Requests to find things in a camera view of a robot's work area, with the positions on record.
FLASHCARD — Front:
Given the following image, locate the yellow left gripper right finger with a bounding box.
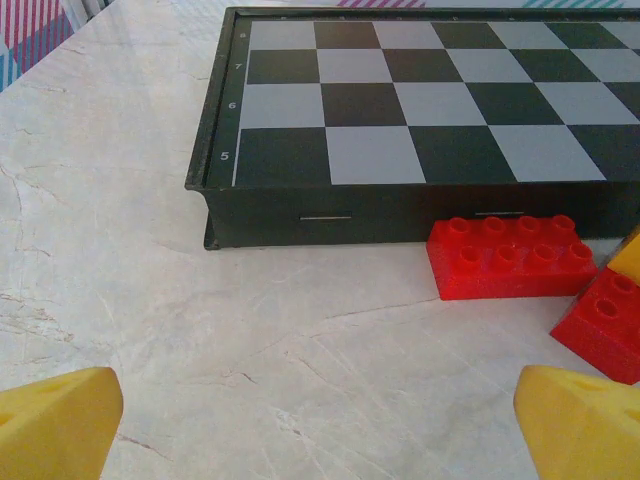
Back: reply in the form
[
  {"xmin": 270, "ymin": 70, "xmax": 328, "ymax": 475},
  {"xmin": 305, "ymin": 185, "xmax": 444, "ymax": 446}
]
[{"xmin": 513, "ymin": 364, "xmax": 640, "ymax": 480}]

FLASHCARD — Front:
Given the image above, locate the long red toy brick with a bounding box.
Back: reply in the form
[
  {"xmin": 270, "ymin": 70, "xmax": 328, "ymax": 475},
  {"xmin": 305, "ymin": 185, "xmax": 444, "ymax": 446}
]
[{"xmin": 426, "ymin": 214, "xmax": 600, "ymax": 302}]

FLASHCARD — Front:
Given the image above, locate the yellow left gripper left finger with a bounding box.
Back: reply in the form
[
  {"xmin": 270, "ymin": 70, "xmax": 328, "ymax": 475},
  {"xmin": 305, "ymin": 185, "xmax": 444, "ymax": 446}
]
[{"xmin": 0, "ymin": 367, "xmax": 125, "ymax": 480}]

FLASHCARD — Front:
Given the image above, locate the short red toy brick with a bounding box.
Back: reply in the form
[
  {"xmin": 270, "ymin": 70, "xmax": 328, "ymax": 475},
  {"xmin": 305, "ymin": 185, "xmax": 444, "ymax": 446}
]
[{"xmin": 549, "ymin": 267, "xmax": 640, "ymax": 386}]

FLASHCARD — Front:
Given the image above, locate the yellow toy brick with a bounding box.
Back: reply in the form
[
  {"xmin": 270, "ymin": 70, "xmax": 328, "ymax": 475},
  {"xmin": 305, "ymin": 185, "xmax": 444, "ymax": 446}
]
[{"xmin": 606, "ymin": 224, "xmax": 640, "ymax": 284}]

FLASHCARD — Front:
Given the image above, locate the black folding chessboard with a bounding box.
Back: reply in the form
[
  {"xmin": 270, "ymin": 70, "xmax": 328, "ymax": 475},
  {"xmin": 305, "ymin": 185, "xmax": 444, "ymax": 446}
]
[{"xmin": 184, "ymin": 5, "xmax": 640, "ymax": 251}]

